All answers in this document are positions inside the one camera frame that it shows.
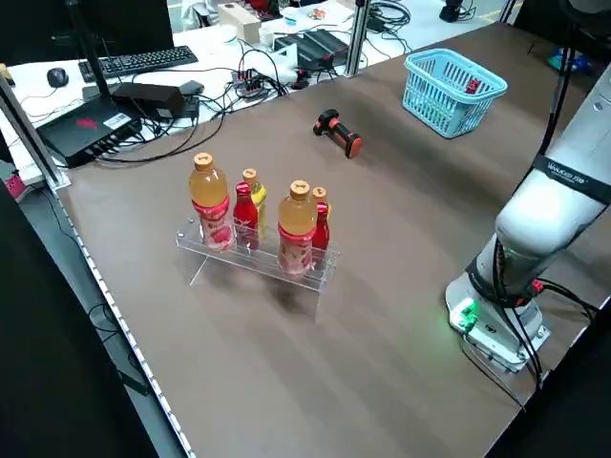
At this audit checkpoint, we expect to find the grey usb hub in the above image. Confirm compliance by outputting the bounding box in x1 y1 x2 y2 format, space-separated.
230 68 269 95

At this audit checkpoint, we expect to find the pink box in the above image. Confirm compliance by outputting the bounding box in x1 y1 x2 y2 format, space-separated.
0 171 26 202

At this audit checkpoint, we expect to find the black keyboard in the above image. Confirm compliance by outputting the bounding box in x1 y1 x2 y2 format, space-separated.
76 45 200 82

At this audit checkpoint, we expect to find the large peach juice bottle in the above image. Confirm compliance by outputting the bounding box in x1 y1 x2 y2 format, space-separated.
277 179 319 277
187 151 237 253

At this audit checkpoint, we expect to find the black finned device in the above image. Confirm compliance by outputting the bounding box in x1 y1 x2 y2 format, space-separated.
273 27 350 69

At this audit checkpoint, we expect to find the aluminium profile post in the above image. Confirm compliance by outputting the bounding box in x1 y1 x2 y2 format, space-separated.
344 0 372 78
0 73 73 192

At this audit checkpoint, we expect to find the orange black barcode scanner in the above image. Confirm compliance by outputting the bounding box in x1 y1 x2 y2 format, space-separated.
311 108 365 160

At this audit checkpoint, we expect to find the black round device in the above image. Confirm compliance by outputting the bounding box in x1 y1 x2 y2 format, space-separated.
437 0 473 24

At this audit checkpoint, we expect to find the black cable bundle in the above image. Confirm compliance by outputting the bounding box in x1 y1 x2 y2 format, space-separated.
369 2 412 33

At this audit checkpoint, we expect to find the black computer box red logo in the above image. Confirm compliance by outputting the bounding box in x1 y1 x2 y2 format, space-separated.
35 90 144 169

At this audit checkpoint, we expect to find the black power brick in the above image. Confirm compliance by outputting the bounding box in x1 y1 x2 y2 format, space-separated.
111 81 188 118

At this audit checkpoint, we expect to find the blue plastic basket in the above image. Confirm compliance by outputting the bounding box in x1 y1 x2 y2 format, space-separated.
402 47 509 140

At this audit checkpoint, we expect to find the small yellow juice bottle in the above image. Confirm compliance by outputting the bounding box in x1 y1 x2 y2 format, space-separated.
311 186 334 221
241 167 269 225

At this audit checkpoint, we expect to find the black monitor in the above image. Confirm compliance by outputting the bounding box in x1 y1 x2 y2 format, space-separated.
71 0 176 59

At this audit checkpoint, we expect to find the teal snack packet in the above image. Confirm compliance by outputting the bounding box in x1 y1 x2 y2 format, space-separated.
547 49 574 73

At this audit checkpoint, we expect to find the clear acrylic shelf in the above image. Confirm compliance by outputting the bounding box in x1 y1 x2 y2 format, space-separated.
174 213 342 322

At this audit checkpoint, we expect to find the cardboard box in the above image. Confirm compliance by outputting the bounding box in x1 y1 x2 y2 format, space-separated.
217 1 263 43

